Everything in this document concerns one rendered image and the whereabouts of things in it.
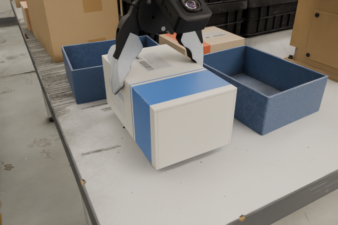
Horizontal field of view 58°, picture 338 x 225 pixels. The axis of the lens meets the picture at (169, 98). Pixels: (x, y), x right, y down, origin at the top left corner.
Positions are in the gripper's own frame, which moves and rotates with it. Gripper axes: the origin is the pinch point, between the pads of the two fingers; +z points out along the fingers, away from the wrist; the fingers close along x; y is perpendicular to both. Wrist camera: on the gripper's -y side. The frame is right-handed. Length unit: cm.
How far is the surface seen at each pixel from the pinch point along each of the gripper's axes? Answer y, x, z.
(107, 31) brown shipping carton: 39.6, -4.1, 1.9
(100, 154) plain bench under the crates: -1.1, 10.8, 8.1
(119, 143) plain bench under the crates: 0.1, 7.4, 8.2
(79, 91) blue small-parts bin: 15.2, 9.5, 5.4
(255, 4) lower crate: 31, -46, -2
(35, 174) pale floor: 87, 23, 78
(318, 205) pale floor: 13, -77, 78
